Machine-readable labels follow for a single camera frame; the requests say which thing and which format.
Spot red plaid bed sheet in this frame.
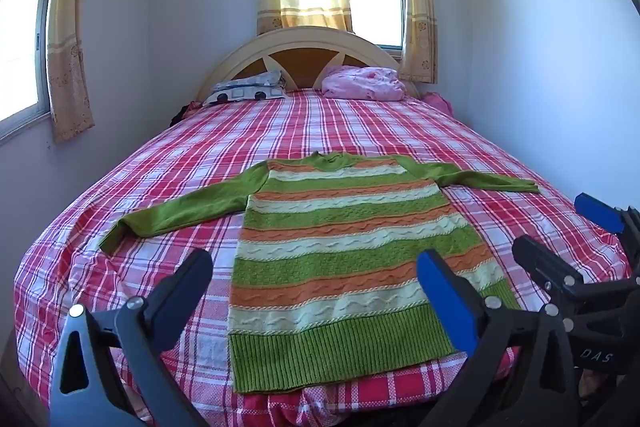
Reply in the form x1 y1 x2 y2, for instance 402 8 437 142
14 87 632 425

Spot yellow side window curtain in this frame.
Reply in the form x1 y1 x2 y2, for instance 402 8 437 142
46 0 103 144

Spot pink cloth beside bed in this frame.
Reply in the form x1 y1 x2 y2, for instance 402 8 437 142
422 91 455 116

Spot pink bundled blanket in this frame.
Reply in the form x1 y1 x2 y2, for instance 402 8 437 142
321 66 407 102

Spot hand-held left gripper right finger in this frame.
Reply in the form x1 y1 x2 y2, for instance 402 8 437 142
416 249 583 427

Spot dark cloth beside pillow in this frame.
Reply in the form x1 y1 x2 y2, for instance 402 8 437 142
170 102 203 126

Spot green orange striped knit sweater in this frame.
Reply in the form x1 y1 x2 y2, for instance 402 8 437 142
99 151 542 395

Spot side wall window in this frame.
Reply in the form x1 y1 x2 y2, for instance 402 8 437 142
0 0 68 140

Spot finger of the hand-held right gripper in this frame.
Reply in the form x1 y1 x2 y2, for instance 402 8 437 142
574 192 640 258
512 234 587 304

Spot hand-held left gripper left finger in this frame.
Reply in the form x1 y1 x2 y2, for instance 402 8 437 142
48 248 214 427

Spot cream wooden headboard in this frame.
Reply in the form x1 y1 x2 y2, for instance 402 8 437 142
196 26 422 104

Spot white dark patterned pillow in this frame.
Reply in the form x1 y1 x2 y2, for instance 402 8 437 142
202 70 288 108

